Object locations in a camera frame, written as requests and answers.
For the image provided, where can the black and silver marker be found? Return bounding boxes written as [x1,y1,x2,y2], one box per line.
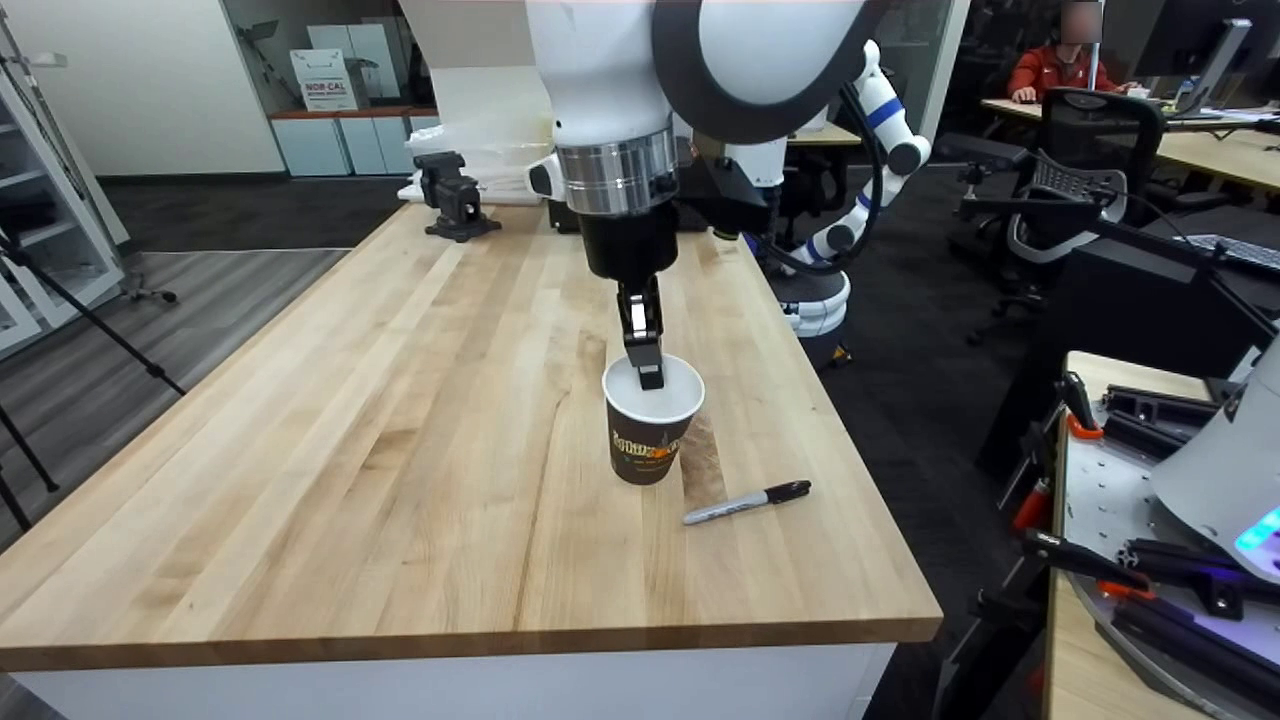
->
[682,474,818,528]

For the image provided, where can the black tripod with thin legs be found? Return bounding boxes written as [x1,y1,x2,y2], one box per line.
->
[0,225,194,535]

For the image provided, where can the black and orange bar clamp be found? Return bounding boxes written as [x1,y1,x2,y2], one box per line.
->
[1057,366,1114,446]

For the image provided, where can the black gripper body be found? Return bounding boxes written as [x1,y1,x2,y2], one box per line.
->
[576,197,683,288]

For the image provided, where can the brown paper coffee cup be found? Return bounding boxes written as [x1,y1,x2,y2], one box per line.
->
[597,348,709,486]

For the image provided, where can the grey metal plate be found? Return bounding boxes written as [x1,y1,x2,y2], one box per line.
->
[1149,337,1280,551]

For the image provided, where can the grey computer monitor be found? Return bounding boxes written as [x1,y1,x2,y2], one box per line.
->
[1168,13,1262,119]

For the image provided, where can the wooden side table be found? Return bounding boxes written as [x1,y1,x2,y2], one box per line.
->
[1037,348,1280,720]

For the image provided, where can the white printed paper sign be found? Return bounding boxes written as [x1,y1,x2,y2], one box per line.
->
[288,42,364,114]

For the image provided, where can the wooden office desk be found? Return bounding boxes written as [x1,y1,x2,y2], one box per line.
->
[977,90,1280,201]

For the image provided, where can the black mesh office chair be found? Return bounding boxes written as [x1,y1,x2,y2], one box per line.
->
[948,83,1173,350]

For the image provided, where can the red clamp handle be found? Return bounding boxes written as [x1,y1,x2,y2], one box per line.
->
[1007,474,1059,538]

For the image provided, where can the person in red shirt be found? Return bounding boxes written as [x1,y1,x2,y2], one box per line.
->
[1004,0,1139,106]

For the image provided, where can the white wire shelf rack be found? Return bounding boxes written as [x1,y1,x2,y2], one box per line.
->
[0,13,134,358]

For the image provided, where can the white drawer cabinet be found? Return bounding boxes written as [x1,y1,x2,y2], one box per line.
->
[0,638,900,720]

